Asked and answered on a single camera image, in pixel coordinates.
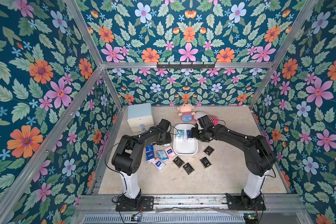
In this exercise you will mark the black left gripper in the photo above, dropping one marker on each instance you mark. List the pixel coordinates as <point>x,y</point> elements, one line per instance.
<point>168,140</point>

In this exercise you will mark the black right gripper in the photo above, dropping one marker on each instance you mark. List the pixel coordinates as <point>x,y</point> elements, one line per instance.
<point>196,134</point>

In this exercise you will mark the dark blue Tempo tissue pack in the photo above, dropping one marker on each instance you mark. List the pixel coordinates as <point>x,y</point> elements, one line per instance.
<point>189,137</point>

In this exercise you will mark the white plastic storage box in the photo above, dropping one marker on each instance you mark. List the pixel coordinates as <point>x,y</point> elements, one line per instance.
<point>184,147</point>

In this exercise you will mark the blue cartoon tissue pack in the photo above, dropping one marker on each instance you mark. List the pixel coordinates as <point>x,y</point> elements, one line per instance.
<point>149,148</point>

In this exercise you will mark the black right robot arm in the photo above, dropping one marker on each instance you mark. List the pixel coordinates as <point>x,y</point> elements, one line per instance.
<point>259,158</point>

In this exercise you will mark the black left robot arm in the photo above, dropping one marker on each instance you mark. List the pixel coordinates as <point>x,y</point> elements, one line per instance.
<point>128,155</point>

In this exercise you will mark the white pink plush toy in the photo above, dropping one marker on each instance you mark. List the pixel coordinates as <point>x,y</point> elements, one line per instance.
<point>198,115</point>

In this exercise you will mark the black Face tissue pack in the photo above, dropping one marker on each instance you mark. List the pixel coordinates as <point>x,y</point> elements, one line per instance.
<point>178,162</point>
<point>188,168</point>
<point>209,150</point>
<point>205,162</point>

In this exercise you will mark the pink Tempo tissue pack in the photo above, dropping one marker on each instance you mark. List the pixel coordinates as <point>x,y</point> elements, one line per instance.
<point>170,152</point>

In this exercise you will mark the light blue Cinnamoroll tissue pack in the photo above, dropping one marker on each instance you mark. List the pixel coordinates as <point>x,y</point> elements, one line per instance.
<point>162,155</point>

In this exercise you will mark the small blue-top drawer cabinet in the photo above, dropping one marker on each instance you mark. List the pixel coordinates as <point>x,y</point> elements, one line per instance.
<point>139,117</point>

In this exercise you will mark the baby doll plush toy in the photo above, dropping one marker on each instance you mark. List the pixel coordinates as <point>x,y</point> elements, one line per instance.
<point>186,112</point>

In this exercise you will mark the pink white Tempo pack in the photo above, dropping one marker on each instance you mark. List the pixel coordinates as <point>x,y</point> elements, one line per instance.
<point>158,164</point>

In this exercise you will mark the black wall hook rail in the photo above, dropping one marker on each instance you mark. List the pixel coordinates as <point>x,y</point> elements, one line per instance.
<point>191,65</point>

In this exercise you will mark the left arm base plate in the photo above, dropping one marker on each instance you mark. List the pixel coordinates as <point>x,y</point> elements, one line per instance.
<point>141,203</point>

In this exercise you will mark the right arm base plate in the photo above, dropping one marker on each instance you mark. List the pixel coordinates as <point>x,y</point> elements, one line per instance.
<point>243,202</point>

